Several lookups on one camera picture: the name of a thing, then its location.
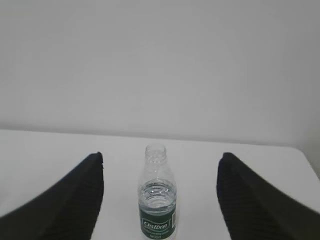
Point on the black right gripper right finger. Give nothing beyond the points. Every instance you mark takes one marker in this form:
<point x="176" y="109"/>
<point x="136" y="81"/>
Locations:
<point x="253" y="209"/>

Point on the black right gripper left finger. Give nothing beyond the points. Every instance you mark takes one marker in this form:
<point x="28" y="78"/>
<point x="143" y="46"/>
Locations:
<point x="68" y="210"/>

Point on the clear water bottle green label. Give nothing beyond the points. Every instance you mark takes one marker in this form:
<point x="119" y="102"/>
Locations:
<point x="157" y="195"/>

